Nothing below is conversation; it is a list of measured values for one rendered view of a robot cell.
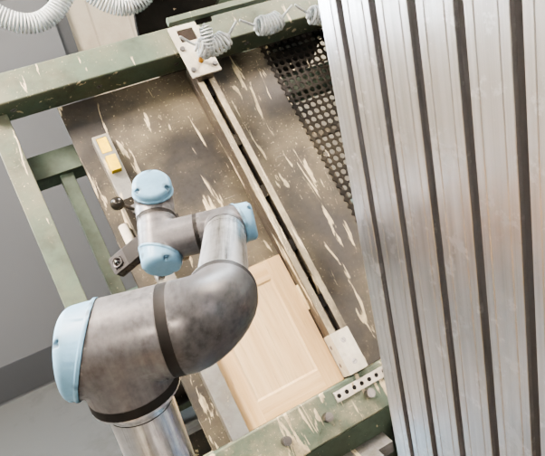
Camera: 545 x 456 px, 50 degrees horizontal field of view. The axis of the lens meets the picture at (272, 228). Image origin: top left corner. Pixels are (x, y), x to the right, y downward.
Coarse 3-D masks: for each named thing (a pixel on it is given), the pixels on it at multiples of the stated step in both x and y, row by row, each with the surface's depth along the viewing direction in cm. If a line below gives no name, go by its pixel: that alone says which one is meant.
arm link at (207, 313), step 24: (192, 216) 108; (216, 216) 103; (240, 216) 106; (216, 240) 90; (240, 240) 93; (216, 264) 76; (240, 264) 78; (168, 288) 69; (192, 288) 69; (216, 288) 70; (240, 288) 73; (168, 312) 67; (192, 312) 67; (216, 312) 68; (240, 312) 71; (192, 336) 67; (216, 336) 68; (240, 336) 72; (192, 360) 68; (216, 360) 70
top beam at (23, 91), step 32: (288, 0) 201; (160, 32) 185; (224, 32) 190; (288, 32) 203; (32, 64) 172; (64, 64) 174; (96, 64) 176; (128, 64) 178; (160, 64) 184; (0, 96) 166; (32, 96) 168; (64, 96) 176
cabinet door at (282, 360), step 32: (288, 288) 174; (256, 320) 169; (288, 320) 171; (256, 352) 166; (288, 352) 168; (320, 352) 170; (256, 384) 163; (288, 384) 165; (320, 384) 166; (256, 416) 159
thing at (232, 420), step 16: (96, 144) 174; (112, 144) 175; (112, 176) 171; (128, 176) 172; (128, 192) 171; (208, 368) 159; (208, 384) 158; (224, 384) 158; (224, 400) 157; (224, 416) 156; (240, 416) 156; (240, 432) 155
